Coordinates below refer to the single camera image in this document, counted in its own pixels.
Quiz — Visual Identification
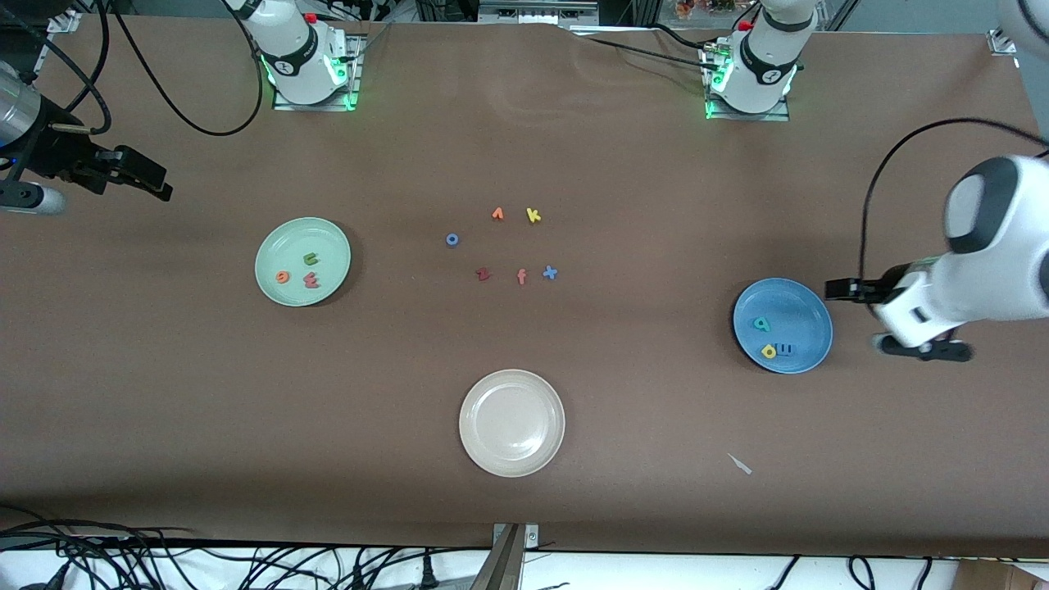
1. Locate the blue plate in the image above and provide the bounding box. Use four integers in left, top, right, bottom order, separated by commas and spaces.
733, 278, 834, 375

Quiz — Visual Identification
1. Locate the pale green plate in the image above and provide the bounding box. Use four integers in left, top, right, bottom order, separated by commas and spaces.
255, 217, 352, 308

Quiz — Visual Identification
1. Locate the cardboard box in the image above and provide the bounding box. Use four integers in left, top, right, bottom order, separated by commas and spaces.
955, 560, 1049, 590

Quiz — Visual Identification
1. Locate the beige plate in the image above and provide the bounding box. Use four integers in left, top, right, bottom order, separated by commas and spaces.
459, 369, 566, 479

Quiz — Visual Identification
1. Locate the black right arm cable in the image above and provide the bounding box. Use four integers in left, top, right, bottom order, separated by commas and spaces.
0, 0, 265, 137

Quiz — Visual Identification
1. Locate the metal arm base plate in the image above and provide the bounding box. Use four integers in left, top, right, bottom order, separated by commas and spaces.
273, 37, 366, 111
705, 41, 792, 122

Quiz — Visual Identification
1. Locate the black table cable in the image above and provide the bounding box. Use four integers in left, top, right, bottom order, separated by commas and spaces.
561, 23, 722, 70

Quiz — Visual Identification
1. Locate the black floor cable tangle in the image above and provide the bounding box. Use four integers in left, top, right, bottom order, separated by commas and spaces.
0, 504, 493, 590

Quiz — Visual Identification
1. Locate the aluminium frame profile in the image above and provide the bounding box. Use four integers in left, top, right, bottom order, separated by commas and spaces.
470, 523, 540, 590

